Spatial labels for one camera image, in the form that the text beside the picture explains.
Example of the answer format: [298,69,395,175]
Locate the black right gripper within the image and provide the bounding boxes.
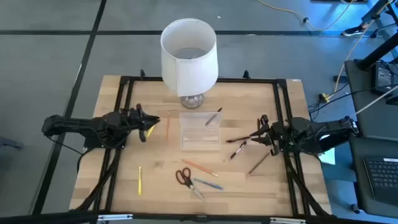
[249,114,292,157]

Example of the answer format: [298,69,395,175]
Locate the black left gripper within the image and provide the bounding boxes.
[123,103,161,143]

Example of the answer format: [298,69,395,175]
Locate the black and clear pen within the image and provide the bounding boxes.
[228,140,248,162]

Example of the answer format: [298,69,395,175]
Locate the orange pencil yellow eraser cap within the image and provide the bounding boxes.
[181,159,220,178]

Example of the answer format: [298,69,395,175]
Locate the blue ballpoint pen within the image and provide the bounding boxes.
[192,177,224,191]

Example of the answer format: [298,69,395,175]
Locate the black red-handled scissors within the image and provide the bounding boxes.
[175,167,205,200]

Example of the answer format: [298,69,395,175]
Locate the clear plastic supply box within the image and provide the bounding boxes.
[178,111,223,152]

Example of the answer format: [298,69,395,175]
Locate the white-shaded glass table lamp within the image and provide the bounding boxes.
[160,17,220,110]

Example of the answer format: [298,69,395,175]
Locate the black laptop desk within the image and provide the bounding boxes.
[348,136,398,218]

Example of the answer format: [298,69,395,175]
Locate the black beam with silver brackets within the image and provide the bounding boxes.
[0,210,398,224]

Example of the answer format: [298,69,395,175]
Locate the black side table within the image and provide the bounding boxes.
[343,58,398,139]

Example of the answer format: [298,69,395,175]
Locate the black laptop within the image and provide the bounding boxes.
[363,157,398,206]

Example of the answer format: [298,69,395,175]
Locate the black power adapter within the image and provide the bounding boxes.
[374,61,398,96]

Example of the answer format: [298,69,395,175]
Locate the person's shoe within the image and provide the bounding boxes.
[341,25,368,37]

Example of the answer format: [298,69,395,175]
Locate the black stand leg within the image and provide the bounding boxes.
[356,39,398,71]

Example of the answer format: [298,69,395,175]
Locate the black aluminium table frame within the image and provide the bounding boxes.
[74,74,333,218]

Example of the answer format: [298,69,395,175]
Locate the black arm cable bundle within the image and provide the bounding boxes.
[284,154,332,217]
[76,146,121,213]

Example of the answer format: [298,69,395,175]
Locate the black floor cable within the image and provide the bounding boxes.
[307,81,377,121]

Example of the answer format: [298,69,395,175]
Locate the white floor cable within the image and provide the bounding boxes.
[356,92,398,115]

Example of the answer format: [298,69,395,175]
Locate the tan yellow hanging cable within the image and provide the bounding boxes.
[333,12,379,94]

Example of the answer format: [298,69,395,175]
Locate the yellow extension cable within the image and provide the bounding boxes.
[257,0,356,32]

